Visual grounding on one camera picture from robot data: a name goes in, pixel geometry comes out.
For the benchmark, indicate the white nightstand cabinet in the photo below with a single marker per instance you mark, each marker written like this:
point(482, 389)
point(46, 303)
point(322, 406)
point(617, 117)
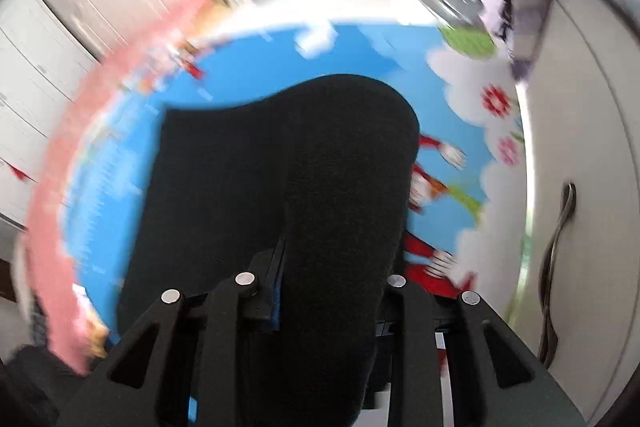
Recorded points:
point(581, 111)

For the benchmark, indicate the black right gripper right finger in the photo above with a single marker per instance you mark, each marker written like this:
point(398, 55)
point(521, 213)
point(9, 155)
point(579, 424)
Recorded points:
point(495, 380)

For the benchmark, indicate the blue cartoon bed sheet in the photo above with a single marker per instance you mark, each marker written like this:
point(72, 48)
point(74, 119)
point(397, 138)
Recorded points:
point(466, 202)

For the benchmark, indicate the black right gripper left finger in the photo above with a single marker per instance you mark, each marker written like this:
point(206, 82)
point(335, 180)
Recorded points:
point(190, 361)

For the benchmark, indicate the black pants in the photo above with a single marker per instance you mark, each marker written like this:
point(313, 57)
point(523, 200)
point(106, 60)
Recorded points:
point(325, 167)

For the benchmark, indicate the pink floral blanket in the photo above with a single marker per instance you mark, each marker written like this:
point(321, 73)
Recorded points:
point(42, 261)

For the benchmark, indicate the white wardrobe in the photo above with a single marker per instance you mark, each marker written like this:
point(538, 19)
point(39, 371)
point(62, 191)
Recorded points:
point(42, 64)

